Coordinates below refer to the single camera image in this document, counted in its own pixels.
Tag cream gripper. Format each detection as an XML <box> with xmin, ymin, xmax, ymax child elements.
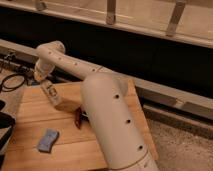
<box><xmin>34</xmin><ymin>66</ymin><xmax>50</xmax><ymax>82</ymax></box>

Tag white plastic bottle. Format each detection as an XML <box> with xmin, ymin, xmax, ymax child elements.
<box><xmin>41</xmin><ymin>80</ymin><xmax>62</xmax><ymax>106</ymax></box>

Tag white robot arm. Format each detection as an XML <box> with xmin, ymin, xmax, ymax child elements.
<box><xmin>34</xmin><ymin>41</ymin><xmax>159</xmax><ymax>171</ymax></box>

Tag black object at left edge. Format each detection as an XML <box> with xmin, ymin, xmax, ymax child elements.
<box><xmin>0</xmin><ymin>100</ymin><xmax>16</xmax><ymax>168</ymax></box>

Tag black white striped block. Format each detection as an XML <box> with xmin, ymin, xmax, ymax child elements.
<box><xmin>81</xmin><ymin>111</ymin><xmax>89</xmax><ymax>121</ymax></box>

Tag blue sponge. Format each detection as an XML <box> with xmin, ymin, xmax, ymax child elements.
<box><xmin>37</xmin><ymin>129</ymin><xmax>59</xmax><ymax>153</ymax></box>

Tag wooden board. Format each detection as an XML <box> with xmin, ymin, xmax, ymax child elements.
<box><xmin>0</xmin><ymin>79</ymin><xmax>160</xmax><ymax>171</ymax></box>

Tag black cable loop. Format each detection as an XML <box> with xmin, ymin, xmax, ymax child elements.
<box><xmin>0</xmin><ymin>72</ymin><xmax>30</xmax><ymax>93</ymax></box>

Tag metal rail frame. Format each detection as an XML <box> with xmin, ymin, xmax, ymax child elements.
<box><xmin>0</xmin><ymin>0</ymin><xmax>213</xmax><ymax>49</ymax></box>

